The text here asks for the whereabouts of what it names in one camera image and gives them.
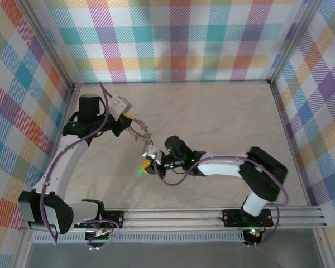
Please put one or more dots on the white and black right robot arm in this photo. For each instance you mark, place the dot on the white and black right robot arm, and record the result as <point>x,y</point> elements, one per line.
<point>220,167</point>

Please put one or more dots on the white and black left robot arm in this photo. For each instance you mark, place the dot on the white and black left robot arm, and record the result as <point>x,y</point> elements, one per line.
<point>69,162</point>

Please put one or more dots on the small controller board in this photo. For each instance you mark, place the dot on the small controller board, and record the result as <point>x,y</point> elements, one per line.
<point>99,233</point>
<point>254,236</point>

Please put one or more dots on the aluminium side rail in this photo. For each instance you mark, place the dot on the aluminium side rail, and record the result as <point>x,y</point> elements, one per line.
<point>292,145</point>
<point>70,103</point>

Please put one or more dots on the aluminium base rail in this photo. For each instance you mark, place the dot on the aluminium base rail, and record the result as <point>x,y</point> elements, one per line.
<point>170,217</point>

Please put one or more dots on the aluminium back rail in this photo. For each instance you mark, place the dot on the aluminium back rail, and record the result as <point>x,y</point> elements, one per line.
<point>170,83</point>

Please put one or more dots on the small black base mount plate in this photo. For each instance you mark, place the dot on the small black base mount plate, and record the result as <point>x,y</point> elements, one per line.
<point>114,217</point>

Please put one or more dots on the aluminium frame post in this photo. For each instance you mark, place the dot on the aluminium frame post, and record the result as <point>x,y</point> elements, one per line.
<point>52,47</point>
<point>293,42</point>

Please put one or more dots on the long black base mount plate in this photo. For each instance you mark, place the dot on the long black base mount plate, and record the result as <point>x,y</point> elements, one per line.
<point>231,220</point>

